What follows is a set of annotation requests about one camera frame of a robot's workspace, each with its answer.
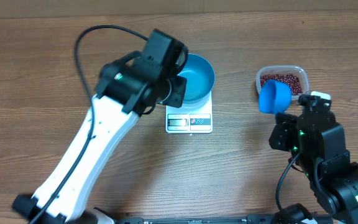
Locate blue plastic measuring scoop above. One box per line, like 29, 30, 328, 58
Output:
259, 80, 292, 114

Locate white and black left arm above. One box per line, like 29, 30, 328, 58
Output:
12, 50, 188, 223

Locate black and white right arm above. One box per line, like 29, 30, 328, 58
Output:
269, 111, 358, 224

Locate white digital kitchen scale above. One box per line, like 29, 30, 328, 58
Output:
165, 92, 213, 134

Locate teal bowl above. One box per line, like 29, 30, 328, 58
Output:
178, 54, 215, 104

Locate red beans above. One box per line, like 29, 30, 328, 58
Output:
260, 73, 303, 96

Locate clear plastic container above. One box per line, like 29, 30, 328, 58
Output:
255, 65, 310, 100

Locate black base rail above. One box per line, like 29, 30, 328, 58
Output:
91, 203, 334, 224

